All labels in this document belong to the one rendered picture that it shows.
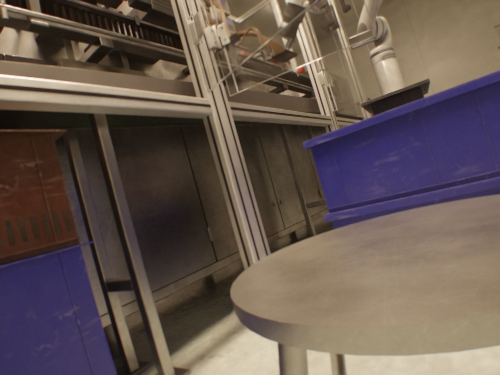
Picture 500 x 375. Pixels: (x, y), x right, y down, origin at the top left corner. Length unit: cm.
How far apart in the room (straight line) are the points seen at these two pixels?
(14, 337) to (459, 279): 57
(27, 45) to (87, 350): 96
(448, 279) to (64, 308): 56
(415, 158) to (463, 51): 498
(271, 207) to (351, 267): 129
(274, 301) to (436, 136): 68
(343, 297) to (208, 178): 108
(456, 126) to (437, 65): 495
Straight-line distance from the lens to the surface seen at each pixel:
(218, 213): 123
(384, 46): 141
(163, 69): 156
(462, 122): 83
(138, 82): 82
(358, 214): 88
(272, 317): 19
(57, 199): 64
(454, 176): 84
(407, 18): 601
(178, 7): 99
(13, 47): 125
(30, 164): 64
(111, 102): 66
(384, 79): 138
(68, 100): 62
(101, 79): 77
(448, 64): 576
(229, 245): 125
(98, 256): 80
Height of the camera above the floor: 32
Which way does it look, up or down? 2 degrees up
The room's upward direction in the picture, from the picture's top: 16 degrees counter-clockwise
